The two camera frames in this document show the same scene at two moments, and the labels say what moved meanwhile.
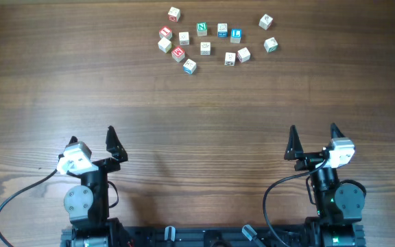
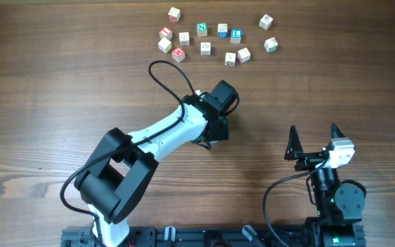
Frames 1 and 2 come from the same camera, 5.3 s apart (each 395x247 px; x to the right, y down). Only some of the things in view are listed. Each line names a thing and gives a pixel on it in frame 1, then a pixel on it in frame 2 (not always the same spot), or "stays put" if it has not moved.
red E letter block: x=178 y=53 stays put
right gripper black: x=295 y=152 stays put
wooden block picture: x=205 y=48 stays put
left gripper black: x=112 y=146 to x=223 y=135
